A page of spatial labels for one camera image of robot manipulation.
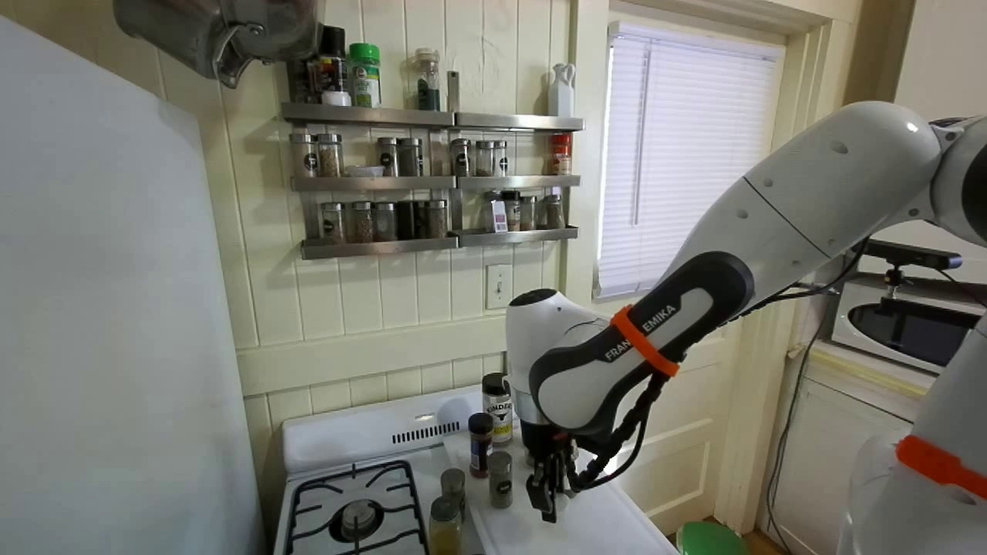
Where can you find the green-lid jar on shelf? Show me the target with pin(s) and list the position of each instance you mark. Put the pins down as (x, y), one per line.
(365, 76)

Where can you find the metal wall spice rack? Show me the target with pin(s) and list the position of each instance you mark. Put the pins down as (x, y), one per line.
(388, 181)

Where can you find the white wall light switch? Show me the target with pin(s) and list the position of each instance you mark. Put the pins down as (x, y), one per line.
(497, 284)

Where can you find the black stove burner grate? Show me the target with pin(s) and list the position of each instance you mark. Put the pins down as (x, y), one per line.
(356, 511)

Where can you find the black-capped spice bottle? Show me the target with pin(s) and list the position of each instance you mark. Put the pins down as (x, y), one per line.
(480, 443)

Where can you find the white gas stove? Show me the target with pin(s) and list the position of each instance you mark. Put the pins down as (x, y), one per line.
(430, 432)

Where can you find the white window blind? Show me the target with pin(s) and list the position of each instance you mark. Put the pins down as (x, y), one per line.
(685, 119)

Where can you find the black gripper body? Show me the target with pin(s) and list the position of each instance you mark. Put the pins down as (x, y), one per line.
(549, 454)

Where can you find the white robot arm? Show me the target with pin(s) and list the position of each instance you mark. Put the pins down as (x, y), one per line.
(587, 385)

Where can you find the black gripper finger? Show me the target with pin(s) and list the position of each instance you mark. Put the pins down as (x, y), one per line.
(552, 492)
(536, 492)

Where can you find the yellow spice bottle silver cap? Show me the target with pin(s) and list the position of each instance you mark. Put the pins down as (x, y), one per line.
(445, 535)

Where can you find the green round object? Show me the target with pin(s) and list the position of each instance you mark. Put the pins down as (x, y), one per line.
(707, 538)

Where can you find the small silver-lid spice jar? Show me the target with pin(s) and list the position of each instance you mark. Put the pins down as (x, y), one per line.
(453, 489)

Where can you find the white microwave oven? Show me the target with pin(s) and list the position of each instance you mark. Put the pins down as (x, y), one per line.
(903, 324)

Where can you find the tall black-capped spice jar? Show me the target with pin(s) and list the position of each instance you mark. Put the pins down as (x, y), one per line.
(497, 404)

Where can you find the white bottle on shelf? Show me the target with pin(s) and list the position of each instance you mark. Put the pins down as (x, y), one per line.
(561, 92)

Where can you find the silver-capped spice bottle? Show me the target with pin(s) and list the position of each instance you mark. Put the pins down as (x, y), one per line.
(501, 480)

